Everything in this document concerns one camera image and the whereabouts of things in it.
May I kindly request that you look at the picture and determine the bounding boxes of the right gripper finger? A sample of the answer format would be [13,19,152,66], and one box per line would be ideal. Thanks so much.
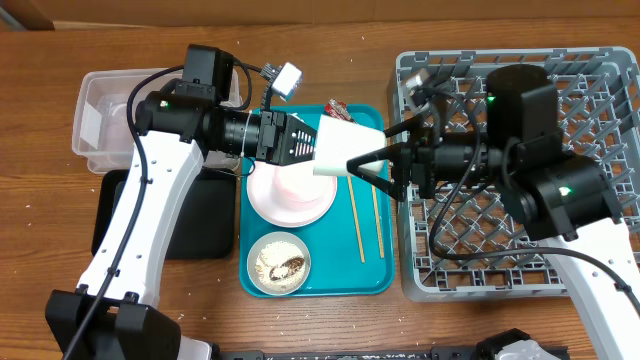
[384,116,424,138]
[346,143,406,196]

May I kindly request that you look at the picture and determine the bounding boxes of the white cup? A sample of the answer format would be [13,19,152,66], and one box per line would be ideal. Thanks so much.
[313,115,386,177]

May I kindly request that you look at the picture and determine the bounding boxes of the red snack wrapper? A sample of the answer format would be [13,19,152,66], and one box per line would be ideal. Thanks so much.
[324,99,355,123]

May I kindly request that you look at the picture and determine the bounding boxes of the grey bowl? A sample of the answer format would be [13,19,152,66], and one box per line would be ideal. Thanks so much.
[246,231,311,297]

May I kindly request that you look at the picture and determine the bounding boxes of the rice and food scraps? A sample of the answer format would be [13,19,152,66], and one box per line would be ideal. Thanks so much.
[255,241,309,293]

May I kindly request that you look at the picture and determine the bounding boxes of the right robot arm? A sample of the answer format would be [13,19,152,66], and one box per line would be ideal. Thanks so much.
[346,64,639,359]

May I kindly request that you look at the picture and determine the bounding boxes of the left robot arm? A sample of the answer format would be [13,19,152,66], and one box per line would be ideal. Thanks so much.
[45,44,317,359]

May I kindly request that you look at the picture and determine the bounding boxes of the grey dishwasher rack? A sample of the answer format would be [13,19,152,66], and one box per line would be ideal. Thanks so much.
[389,46,639,302]

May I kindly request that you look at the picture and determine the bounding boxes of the right wooden chopstick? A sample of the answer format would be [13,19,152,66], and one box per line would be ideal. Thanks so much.
[371,185,385,259]

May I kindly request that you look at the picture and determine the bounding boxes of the wooden chopstick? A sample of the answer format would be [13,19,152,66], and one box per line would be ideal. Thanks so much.
[347,176,366,263]
[371,185,385,259]

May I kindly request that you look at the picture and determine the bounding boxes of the pink plate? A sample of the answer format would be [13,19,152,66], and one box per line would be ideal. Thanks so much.
[246,161,338,228]

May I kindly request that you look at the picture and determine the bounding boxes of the left wooden chopstick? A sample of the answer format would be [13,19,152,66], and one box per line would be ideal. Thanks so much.
[347,176,366,263]

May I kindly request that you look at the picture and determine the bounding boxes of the teal serving tray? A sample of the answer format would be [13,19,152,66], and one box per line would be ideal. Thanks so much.
[239,177,395,298]

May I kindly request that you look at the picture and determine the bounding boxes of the black tray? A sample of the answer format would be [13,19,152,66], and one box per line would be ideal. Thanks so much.
[91,168,236,260]

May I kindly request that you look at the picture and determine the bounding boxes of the clear plastic bin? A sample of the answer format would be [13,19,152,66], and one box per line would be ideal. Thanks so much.
[71,67,244,175]

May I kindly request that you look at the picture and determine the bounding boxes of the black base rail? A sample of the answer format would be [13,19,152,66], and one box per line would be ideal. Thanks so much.
[214,327,571,360]

